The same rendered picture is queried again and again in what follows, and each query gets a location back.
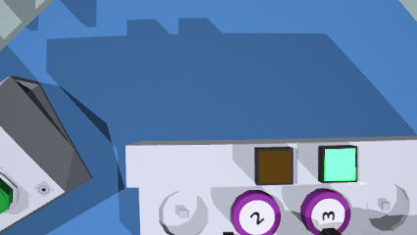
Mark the blue flat mat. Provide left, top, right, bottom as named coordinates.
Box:
left=0, top=0, right=417, bottom=235

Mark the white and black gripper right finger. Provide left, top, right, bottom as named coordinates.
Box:
left=318, top=228, right=342, bottom=235

